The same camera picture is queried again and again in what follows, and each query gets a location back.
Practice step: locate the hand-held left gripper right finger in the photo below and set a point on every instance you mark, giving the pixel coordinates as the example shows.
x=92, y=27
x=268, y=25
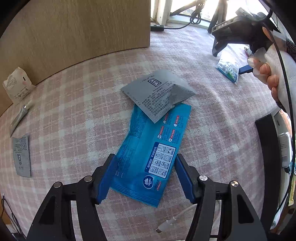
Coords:
x=185, y=183

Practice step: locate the small torn grey sachet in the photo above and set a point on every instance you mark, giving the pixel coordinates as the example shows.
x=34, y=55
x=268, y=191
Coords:
x=150, y=92

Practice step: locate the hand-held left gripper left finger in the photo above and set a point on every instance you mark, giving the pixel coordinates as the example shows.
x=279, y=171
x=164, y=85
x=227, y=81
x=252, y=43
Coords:
x=104, y=185

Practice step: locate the small blue-green packet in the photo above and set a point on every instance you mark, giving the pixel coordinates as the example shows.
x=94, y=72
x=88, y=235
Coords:
x=227, y=67

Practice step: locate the person's right hand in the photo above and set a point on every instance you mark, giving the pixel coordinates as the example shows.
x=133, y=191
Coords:
x=266, y=69

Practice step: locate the silver box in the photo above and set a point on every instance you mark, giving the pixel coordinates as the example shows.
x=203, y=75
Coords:
x=285, y=150

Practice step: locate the black tray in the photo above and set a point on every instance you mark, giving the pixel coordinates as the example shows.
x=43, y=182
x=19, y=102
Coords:
x=268, y=162

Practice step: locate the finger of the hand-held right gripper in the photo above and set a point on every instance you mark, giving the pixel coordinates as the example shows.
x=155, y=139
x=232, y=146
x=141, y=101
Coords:
x=245, y=69
x=218, y=47

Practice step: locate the blue wet wipe packet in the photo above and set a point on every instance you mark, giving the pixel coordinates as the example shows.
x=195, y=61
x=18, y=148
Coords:
x=143, y=150

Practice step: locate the white paper packet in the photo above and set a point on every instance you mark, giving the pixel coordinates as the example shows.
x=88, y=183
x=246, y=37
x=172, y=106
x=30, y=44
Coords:
x=16, y=85

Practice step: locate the grey tube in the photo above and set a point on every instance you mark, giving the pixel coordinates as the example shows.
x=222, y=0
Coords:
x=20, y=114

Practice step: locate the grey square sachet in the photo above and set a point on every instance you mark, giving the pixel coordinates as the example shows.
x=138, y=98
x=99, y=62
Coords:
x=22, y=155

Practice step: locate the light wooden board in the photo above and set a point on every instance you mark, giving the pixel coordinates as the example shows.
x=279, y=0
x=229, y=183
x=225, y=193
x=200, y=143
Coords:
x=81, y=27

